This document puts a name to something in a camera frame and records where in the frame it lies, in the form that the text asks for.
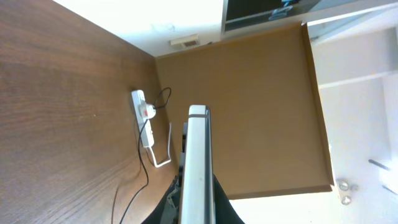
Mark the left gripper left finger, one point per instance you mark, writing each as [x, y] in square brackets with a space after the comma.
[167, 210]

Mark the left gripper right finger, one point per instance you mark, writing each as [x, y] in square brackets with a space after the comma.
[224, 212]

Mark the black Samsung Galaxy smartphone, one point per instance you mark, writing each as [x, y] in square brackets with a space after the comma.
[197, 203]

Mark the brown wooden side panel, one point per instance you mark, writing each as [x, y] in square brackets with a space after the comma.
[268, 131]

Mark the white power strip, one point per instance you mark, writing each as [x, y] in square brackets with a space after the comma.
[145, 127]

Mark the white USB wall charger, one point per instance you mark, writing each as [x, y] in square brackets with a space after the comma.
[147, 111]

